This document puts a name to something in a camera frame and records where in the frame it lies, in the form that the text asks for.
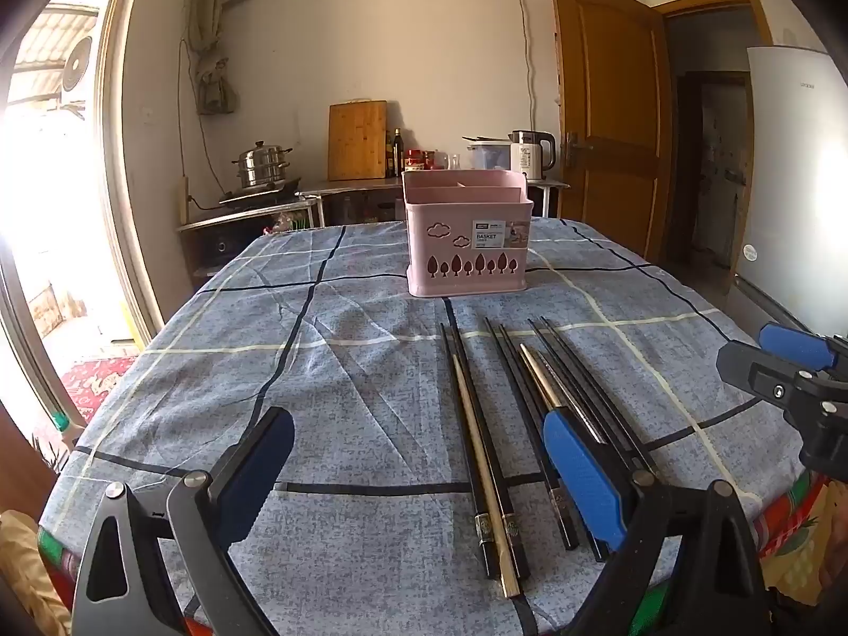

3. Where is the white window frame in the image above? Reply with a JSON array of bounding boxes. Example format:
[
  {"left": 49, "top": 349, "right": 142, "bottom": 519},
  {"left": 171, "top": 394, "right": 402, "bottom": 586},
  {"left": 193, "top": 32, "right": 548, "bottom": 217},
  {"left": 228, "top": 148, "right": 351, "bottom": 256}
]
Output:
[{"left": 0, "top": 0, "right": 166, "bottom": 425}]

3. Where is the yellow patterned cloth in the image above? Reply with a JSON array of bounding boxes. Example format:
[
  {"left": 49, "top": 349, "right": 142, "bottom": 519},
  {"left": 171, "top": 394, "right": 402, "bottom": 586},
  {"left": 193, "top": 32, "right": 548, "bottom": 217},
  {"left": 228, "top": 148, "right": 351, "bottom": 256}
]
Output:
[{"left": 762, "top": 470, "right": 848, "bottom": 607}]

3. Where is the pink woven basket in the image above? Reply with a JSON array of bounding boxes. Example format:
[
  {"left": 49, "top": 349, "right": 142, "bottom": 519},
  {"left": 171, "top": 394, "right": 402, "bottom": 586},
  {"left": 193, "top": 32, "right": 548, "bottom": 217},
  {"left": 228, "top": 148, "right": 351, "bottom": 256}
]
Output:
[{"left": 261, "top": 210, "right": 311, "bottom": 235}]

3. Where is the wall cable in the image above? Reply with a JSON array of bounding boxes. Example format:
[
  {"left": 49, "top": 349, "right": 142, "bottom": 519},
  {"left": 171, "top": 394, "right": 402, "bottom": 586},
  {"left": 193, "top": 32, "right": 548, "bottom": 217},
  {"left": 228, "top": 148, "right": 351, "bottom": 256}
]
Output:
[{"left": 515, "top": 0, "right": 539, "bottom": 140}]

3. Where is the pink plastic utensil basket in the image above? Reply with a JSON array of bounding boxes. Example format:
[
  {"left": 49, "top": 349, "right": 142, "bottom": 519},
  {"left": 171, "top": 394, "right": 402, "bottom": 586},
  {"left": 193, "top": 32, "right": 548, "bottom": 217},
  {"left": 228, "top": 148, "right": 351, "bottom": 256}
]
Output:
[{"left": 401, "top": 171, "right": 535, "bottom": 299}]

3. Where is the wooden door frame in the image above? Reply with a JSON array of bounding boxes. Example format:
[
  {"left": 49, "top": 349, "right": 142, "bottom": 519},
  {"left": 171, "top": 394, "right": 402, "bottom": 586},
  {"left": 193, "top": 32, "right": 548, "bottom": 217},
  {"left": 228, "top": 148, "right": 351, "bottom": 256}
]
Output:
[{"left": 652, "top": 0, "right": 776, "bottom": 266}]

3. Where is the wooden door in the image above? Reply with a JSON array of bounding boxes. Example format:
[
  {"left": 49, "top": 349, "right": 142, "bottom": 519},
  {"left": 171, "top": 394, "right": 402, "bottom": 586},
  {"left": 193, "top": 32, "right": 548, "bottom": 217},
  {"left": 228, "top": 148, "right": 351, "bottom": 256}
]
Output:
[{"left": 549, "top": 0, "right": 673, "bottom": 262}]

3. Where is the silver metal chopstick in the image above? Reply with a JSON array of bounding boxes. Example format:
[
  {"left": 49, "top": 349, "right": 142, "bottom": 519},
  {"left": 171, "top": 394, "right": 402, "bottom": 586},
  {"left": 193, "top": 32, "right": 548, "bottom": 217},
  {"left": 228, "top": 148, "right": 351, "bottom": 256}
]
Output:
[
  {"left": 532, "top": 350, "right": 611, "bottom": 448},
  {"left": 518, "top": 342, "right": 566, "bottom": 415}
]

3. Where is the white electric kettle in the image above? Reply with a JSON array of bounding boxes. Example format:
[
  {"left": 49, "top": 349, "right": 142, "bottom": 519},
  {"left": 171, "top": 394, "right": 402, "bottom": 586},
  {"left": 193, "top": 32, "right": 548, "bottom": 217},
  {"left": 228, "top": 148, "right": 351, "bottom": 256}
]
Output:
[{"left": 509, "top": 130, "right": 556, "bottom": 181}]

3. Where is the stainless steel table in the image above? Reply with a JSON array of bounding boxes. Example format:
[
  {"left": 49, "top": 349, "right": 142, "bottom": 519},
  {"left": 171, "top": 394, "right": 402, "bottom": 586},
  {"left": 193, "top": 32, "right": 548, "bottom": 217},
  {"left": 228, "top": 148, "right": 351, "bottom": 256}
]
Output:
[{"left": 295, "top": 175, "right": 571, "bottom": 229}]

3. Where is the red patterned rug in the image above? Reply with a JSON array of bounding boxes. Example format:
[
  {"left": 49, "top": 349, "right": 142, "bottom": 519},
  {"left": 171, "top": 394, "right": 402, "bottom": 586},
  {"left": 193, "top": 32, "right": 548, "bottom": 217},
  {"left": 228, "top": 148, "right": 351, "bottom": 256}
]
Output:
[{"left": 59, "top": 356, "right": 138, "bottom": 426}]

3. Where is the stainless steel steamer pot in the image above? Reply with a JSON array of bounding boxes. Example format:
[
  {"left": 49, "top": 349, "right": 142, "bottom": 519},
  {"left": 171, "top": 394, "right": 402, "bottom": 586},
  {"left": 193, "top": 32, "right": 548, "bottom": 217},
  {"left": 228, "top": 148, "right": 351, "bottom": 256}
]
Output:
[{"left": 232, "top": 140, "right": 293, "bottom": 190}]

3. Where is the small steel shelf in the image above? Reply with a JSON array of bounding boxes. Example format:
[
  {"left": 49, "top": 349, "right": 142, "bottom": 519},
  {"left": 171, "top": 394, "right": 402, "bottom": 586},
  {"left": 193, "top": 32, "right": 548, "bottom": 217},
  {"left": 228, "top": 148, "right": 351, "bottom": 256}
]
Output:
[{"left": 175, "top": 199, "right": 325, "bottom": 279}]

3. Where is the hanging olive cloth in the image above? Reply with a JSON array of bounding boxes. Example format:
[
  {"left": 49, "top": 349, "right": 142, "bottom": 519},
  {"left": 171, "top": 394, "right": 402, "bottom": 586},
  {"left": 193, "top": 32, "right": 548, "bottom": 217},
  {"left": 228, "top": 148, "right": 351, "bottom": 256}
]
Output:
[{"left": 187, "top": 0, "right": 241, "bottom": 117}]

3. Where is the clear plastic lidded container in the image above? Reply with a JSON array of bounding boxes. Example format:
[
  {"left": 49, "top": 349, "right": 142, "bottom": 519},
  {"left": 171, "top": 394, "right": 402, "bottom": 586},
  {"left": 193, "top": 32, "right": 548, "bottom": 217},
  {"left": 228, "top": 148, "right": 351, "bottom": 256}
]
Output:
[{"left": 464, "top": 134, "right": 513, "bottom": 172}]

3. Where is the black induction cooker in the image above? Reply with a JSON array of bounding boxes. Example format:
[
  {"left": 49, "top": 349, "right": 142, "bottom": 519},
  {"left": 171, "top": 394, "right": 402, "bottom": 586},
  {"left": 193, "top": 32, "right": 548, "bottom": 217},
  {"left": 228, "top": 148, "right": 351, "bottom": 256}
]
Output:
[{"left": 218, "top": 176, "right": 302, "bottom": 206}]

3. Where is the bamboo cutting board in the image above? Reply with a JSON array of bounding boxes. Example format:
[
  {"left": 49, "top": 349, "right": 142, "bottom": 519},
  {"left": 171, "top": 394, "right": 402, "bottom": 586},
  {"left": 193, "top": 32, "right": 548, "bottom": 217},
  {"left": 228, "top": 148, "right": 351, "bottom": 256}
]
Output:
[{"left": 327, "top": 101, "right": 388, "bottom": 182}]

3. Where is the blue plaid tablecloth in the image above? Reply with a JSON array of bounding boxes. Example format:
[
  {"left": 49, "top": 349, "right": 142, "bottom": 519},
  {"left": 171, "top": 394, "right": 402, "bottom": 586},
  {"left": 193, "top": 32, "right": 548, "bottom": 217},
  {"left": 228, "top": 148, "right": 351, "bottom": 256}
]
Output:
[{"left": 36, "top": 215, "right": 812, "bottom": 636}]

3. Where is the white refrigerator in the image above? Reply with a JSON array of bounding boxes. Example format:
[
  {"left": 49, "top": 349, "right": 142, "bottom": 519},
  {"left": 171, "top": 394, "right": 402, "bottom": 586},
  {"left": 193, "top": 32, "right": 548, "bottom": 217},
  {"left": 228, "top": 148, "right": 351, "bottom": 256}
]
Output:
[{"left": 732, "top": 45, "right": 848, "bottom": 339}]

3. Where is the beige wooden chopstick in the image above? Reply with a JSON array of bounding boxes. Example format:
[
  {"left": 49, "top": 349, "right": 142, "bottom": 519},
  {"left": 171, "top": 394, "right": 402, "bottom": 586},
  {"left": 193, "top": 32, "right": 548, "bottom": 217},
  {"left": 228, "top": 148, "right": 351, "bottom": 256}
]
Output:
[{"left": 452, "top": 354, "right": 521, "bottom": 598}]

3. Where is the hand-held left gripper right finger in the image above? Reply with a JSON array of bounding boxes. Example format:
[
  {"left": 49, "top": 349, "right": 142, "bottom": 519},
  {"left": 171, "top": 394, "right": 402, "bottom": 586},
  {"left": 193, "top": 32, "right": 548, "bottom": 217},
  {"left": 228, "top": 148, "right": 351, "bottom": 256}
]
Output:
[{"left": 543, "top": 409, "right": 775, "bottom": 636}]

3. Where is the tan cloth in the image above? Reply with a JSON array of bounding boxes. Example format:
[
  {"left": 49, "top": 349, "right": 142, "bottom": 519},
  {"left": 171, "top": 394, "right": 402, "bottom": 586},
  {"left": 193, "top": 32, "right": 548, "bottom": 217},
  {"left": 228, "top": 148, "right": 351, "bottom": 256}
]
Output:
[{"left": 0, "top": 509, "right": 74, "bottom": 636}]

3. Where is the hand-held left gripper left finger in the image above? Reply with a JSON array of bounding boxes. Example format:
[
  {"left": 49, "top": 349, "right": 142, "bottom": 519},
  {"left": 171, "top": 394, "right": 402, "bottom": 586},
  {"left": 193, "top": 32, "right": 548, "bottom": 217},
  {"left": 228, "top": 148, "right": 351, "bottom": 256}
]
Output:
[{"left": 69, "top": 406, "right": 296, "bottom": 636}]

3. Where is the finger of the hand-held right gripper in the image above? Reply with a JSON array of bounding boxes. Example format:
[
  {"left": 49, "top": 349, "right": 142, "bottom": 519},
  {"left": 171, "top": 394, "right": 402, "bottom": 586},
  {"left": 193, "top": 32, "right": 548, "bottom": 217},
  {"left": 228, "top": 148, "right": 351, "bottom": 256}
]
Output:
[
  {"left": 715, "top": 340, "right": 848, "bottom": 486},
  {"left": 758, "top": 321, "right": 848, "bottom": 378}
]

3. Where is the black kitchen appliance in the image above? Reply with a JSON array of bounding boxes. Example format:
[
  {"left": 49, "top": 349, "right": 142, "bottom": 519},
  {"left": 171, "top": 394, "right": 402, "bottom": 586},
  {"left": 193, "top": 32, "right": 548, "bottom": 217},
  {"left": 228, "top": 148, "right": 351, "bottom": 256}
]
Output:
[{"left": 199, "top": 228, "right": 234, "bottom": 261}]

